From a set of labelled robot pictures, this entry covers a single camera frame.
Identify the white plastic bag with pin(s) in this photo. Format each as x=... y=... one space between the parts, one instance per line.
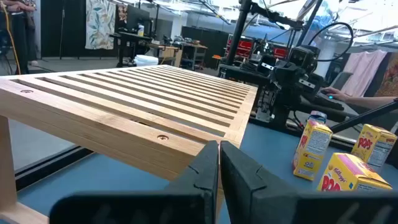
x=146 y=60

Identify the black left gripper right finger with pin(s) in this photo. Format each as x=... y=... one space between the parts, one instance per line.
x=264 y=205

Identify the small plastic bottle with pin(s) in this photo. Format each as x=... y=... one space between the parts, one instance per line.
x=140 y=30

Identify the black desk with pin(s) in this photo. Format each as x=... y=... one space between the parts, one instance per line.
x=124 y=40

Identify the person's hand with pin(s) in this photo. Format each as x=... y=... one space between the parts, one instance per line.
x=335 y=93

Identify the red tool chest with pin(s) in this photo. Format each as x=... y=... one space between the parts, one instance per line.
x=242 y=48
x=281 y=53

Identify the black computer mouse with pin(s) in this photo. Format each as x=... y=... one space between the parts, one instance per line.
x=326 y=97

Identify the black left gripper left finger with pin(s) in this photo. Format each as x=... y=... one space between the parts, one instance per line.
x=186 y=202

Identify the wooden slatted shelf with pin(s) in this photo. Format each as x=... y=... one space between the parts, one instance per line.
x=93 y=127

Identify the black metal stand pole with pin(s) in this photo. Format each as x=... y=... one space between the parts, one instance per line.
x=237 y=34

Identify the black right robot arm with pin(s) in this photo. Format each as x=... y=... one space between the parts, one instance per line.
x=281 y=115

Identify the floral patterned curtain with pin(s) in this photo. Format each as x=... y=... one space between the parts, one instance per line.
x=99 y=25

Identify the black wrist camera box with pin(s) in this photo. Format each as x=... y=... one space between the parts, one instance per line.
x=303 y=58

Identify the person's forearm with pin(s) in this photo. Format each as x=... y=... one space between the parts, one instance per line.
x=370 y=101

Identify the blue Frosted Flakes cereal box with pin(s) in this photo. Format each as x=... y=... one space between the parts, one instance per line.
x=317 y=116

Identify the brown patterned cloth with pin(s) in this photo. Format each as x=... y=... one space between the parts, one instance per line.
x=388 y=77

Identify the person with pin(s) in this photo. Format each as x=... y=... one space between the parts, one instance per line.
x=23 y=34

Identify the black monitor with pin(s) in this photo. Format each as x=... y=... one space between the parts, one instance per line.
x=138 y=17

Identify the pink cloth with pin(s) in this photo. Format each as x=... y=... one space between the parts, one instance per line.
x=363 y=71

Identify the black partition panel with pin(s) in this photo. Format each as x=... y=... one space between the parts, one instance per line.
x=62 y=28

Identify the yellow Corn Pops cereal box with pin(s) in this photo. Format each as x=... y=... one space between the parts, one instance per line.
x=374 y=144
x=351 y=174
x=311 y=149

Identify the wooden workbench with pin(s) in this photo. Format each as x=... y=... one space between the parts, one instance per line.
x=174 y=51

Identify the black diagonal metal bar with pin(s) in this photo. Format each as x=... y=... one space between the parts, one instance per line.
x=363 y=117

